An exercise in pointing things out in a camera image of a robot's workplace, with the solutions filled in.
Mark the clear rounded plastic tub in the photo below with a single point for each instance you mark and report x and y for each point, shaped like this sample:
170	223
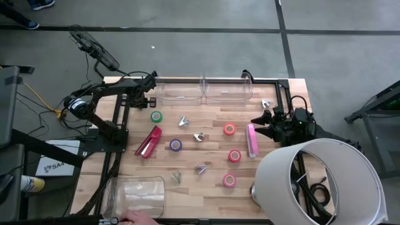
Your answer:
137	195

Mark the white staple remover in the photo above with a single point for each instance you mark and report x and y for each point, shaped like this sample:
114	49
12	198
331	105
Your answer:
176	177

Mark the pink stapler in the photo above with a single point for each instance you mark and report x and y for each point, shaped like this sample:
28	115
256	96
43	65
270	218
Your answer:
252	140

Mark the clear plastic bin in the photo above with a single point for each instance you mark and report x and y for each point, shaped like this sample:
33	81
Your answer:
228	101
179	101

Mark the yellow white spray can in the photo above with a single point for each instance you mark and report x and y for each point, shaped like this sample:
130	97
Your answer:
32	184

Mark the black diagonal beam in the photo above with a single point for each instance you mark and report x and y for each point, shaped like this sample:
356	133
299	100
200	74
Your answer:
47	148

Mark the dark grey staple remover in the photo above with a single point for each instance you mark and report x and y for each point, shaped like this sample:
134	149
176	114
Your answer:
265	103

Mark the pink tape roll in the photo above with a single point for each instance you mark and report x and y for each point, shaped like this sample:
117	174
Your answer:
225	177

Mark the black frame hook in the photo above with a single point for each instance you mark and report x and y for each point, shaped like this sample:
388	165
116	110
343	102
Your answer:
247	74

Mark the person's hand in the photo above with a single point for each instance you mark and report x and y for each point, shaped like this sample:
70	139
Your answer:
137	218

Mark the purple staple remover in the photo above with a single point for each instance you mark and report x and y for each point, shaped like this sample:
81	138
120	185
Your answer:
200	169

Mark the red tape roll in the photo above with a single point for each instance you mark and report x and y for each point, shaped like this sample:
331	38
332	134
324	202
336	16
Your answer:
230	152

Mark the silver lamp base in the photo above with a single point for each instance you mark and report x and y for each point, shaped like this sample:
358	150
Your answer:
254	193

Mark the black metal cart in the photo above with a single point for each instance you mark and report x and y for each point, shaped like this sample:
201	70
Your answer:
372	137

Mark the beige staple remover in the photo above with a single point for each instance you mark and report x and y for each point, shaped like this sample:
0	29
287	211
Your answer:
198	137

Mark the white labelled box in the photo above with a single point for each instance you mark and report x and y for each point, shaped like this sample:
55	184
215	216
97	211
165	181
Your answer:
56	168

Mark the red stapler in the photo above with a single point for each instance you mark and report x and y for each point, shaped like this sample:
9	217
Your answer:
150	142

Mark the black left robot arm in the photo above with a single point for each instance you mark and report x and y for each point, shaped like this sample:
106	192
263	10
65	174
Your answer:
100	123

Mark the person's shoe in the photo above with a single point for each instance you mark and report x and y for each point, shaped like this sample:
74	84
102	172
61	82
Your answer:
42	4
31	25

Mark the orange tape roll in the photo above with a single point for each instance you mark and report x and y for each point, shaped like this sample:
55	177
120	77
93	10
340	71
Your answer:
226	126

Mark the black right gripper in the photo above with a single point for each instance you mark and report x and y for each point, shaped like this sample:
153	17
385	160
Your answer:
289	132

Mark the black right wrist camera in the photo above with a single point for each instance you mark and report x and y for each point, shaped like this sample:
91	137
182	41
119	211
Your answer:
302	118

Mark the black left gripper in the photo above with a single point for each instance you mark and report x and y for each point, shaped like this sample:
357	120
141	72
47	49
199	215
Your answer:
140	87

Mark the white lamp shade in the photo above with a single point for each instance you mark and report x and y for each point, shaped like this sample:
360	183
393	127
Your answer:
272	181

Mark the black aluminium table frame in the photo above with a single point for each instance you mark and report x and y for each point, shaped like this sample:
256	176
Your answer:
282	89

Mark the grey equipment panel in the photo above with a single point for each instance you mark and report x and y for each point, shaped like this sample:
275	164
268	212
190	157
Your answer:
9	162
7	106

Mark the purple tape roll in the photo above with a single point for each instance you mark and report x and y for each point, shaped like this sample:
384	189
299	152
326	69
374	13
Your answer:
172	142

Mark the green tape roll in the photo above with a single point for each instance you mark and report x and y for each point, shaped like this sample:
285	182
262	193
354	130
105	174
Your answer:
153	114

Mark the person's leg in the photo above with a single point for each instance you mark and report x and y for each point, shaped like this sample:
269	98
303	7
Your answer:
12	12

